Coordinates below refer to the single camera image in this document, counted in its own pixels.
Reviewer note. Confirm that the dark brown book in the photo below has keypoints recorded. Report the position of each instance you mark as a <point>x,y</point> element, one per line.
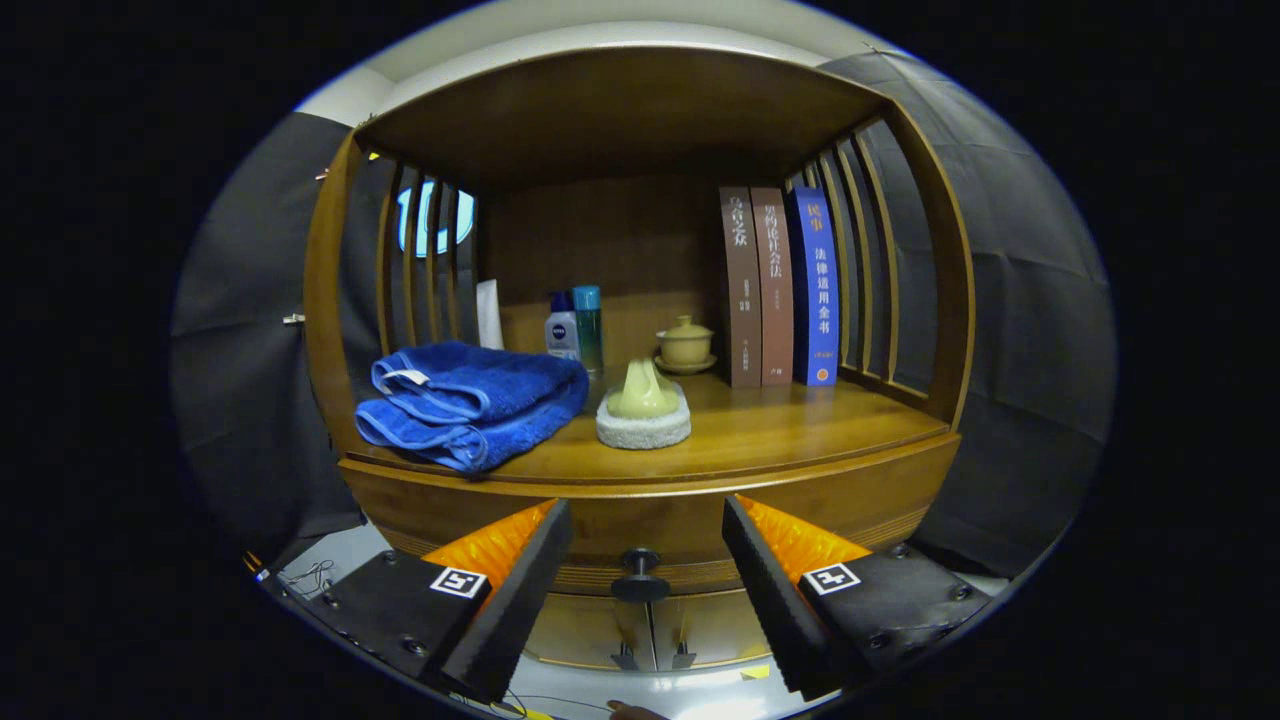
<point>740,290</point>

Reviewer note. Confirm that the wooden countertop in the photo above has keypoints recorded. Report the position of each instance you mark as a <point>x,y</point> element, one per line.
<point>780,425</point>

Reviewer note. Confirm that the blue book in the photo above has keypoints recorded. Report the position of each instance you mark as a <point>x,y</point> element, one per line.
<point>815,290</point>

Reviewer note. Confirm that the reddish brown book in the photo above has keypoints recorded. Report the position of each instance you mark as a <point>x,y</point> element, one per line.
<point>773,290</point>

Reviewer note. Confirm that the white bottle with blue cap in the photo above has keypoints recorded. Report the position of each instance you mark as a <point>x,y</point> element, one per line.
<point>561,330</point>

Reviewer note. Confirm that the green scrub brush white base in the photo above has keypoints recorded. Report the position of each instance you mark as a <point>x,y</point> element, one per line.
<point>643,400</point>

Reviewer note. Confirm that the white tube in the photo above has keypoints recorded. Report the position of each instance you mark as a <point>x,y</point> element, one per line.
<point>490,315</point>

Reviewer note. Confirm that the black backdrop cloth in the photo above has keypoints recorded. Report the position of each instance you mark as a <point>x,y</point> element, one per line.
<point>1030,300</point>

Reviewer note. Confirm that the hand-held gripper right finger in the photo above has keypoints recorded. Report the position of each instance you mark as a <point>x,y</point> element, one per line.
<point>775,610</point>

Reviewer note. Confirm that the beige lidded teacup with saucer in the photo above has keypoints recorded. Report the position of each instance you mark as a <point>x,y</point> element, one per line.
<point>685,345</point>

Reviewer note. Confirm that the folded blue towel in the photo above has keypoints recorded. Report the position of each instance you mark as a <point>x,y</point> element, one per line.
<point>470,390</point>

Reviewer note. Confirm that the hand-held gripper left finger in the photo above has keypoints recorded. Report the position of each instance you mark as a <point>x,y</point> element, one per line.
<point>520,610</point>

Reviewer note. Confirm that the yellow tape piece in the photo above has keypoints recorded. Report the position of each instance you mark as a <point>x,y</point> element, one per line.
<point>755,671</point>

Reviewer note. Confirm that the teal glass bottle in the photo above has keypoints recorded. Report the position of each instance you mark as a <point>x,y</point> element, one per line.
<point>589,325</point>

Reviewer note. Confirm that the wooden drawer with black knob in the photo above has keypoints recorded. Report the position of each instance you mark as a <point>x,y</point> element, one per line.
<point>650,520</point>

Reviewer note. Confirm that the wooden cabinet door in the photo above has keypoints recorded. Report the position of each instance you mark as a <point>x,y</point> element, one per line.
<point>590,630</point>
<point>705,628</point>

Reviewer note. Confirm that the wooden cabinet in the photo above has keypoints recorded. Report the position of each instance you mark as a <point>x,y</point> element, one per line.
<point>620,100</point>

